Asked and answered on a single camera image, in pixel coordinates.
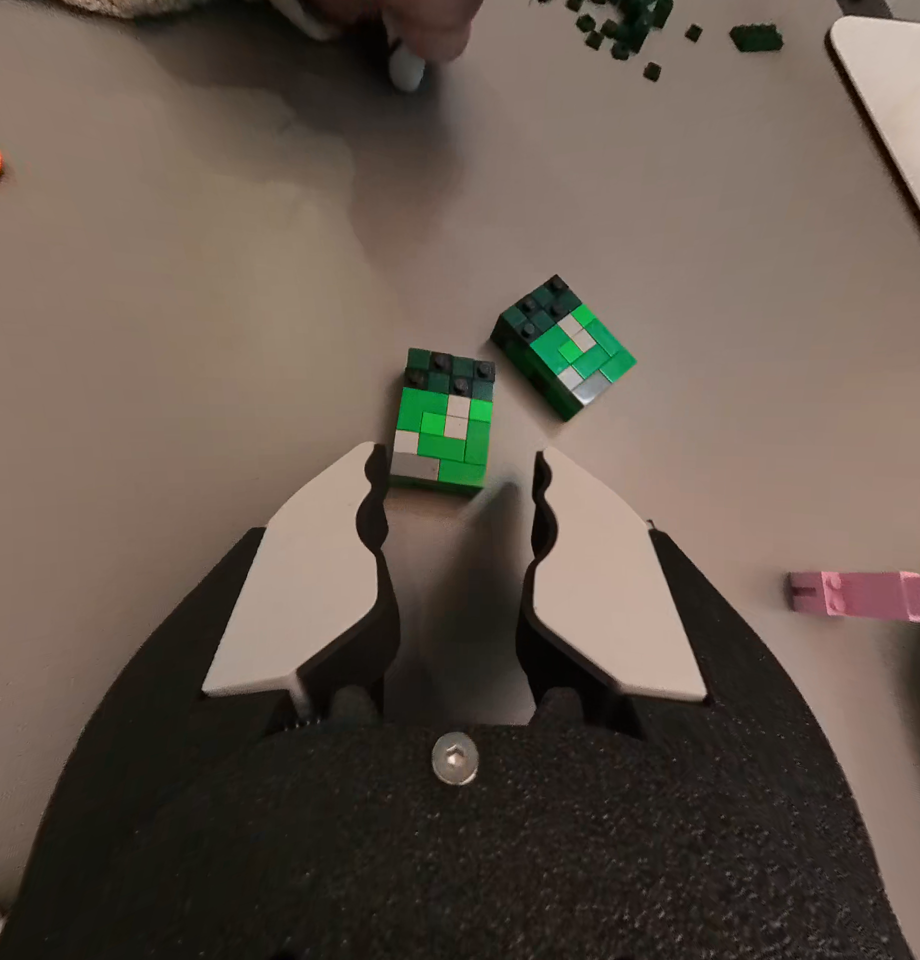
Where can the white book stand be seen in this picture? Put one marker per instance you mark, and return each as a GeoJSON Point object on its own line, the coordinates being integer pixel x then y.
{"type": "Point", "coordinates": [895, 82]}

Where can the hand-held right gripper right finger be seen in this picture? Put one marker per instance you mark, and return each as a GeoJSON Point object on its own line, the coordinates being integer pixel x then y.
{"type": "Point", "coordinates": [610, 585]}

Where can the dark green lego plate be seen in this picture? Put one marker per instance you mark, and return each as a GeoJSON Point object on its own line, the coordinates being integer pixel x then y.
{"type": "Point", "coordinates": [756, 37]}

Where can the pink lego pig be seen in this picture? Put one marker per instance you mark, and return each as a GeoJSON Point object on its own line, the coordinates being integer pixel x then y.
{"type": "Point", "coordinates": [865, 596]}

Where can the green lego cube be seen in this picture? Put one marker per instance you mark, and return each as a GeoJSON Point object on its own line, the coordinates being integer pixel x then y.
{"type": "Point", "coordinates": [441, 435]}
{"type": "Point", "coordinates": [569, 349]}

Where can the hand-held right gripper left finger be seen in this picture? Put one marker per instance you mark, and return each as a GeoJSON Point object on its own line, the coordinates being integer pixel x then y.
{"type": "Point", "coordinates": [302, 585]}

